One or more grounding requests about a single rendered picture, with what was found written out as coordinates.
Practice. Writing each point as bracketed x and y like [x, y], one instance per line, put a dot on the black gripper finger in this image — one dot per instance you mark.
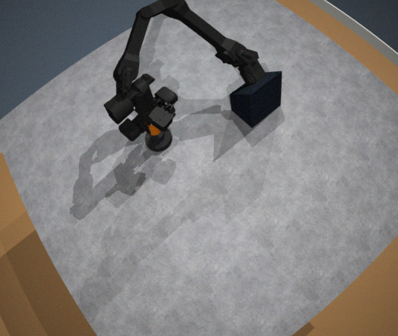
[146, 129]

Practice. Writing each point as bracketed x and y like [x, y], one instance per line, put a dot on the orange knob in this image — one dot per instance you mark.
[153, 130]

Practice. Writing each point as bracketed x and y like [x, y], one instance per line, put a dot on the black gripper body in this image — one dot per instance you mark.
[132, 129]

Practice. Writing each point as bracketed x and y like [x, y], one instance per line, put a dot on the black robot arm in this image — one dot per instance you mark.
[138, 93]

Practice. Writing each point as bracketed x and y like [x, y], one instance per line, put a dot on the dark grey round pedestal with silver shaft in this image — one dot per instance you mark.
[159, 142]

